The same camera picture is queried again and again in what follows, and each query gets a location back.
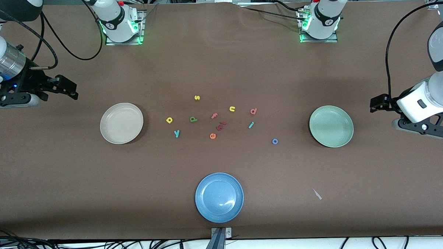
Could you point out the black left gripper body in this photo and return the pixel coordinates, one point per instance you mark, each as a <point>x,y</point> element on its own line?
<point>390,104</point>

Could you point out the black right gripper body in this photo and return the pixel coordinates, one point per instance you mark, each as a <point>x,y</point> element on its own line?
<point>31,80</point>

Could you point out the pink foam letter d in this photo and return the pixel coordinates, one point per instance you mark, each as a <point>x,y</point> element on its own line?
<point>253,112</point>

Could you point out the teal foam letter y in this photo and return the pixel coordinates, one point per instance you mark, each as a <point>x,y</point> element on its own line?
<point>177,133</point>

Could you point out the green foam letter p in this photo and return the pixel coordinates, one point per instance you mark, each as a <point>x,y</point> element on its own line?
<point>193,119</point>

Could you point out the light green plate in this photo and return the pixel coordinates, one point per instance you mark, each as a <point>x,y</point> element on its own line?
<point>331,126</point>

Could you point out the beige brown plate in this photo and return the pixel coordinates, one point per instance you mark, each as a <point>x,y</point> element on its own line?
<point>121,123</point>

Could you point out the brown table cover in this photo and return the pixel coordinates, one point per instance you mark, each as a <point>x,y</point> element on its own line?
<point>61,181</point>

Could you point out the white tape scrap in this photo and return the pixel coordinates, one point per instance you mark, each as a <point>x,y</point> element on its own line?
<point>317,194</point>

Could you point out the pink foam letter f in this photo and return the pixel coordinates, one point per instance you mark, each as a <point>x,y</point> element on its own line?
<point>214,116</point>

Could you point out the dark red foam letter k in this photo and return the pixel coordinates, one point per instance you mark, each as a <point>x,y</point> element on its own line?
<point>219,128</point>

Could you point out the blue plate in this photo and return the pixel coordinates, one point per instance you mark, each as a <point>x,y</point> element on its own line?
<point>219,197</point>

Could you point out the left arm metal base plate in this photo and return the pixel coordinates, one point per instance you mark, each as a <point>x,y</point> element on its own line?
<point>332,40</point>

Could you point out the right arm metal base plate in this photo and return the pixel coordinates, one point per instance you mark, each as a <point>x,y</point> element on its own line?
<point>139,40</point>

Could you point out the metal corner bracket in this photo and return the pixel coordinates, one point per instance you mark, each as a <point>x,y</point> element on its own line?
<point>431,3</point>

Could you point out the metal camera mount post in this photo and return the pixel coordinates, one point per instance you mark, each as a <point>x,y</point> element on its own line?
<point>218,246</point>

